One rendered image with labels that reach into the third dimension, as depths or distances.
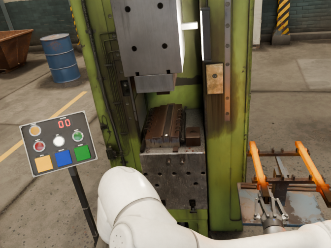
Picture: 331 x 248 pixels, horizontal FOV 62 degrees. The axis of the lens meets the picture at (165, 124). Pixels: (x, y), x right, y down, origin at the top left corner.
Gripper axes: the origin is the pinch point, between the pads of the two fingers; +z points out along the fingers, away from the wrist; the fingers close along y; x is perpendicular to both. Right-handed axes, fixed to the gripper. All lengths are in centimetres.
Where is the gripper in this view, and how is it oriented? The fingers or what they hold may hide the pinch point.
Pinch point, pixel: (264, 193)
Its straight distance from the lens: 129.7
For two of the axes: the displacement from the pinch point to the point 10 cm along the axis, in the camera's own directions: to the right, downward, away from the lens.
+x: -1.1, -8.7, -4.9
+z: 1.3, -5.0, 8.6
